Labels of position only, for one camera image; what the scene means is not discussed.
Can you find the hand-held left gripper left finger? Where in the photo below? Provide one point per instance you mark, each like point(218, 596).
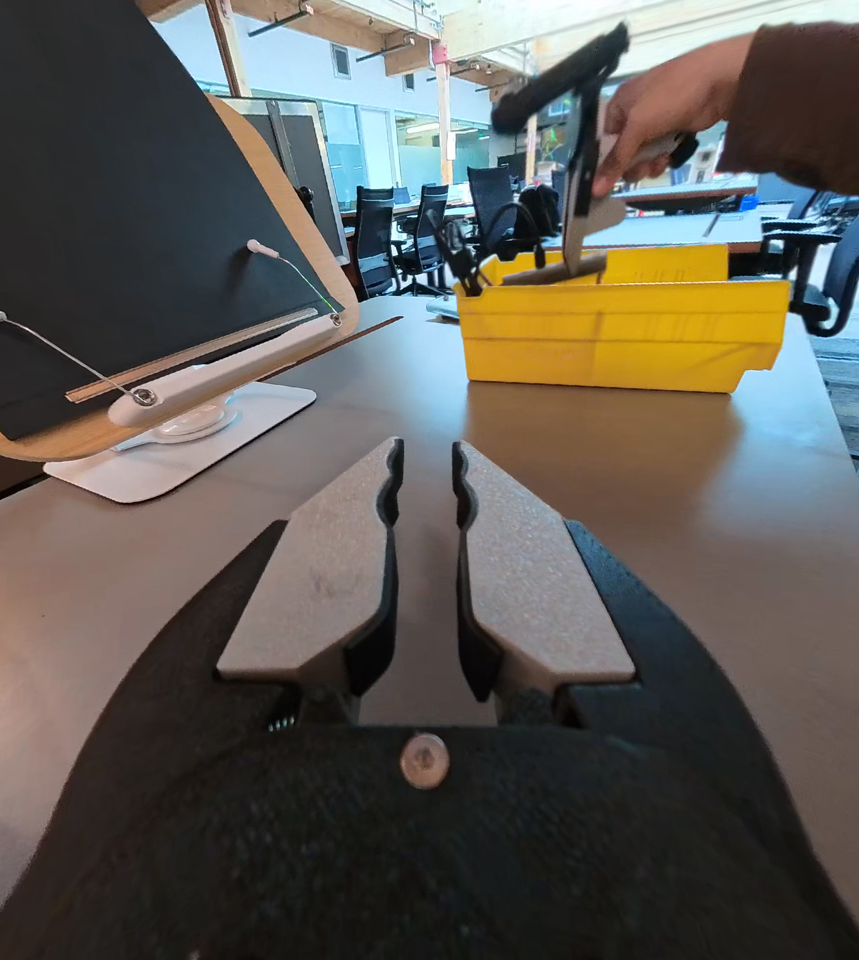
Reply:
point(317, 585)

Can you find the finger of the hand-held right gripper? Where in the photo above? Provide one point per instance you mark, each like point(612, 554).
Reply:
point(591, 221)

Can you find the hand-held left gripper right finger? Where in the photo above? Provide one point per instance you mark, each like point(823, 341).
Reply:
point(542, 592)

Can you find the yellow plastic bin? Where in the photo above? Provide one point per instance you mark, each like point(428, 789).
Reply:
point(609, 345)

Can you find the person's right hand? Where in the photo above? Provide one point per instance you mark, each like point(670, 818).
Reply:
point(669, 105)

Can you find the grey framed panel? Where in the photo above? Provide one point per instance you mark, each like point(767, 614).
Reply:
point(309, 165)

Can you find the wooden book stand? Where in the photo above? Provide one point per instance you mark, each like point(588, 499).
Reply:
point(99, 187)

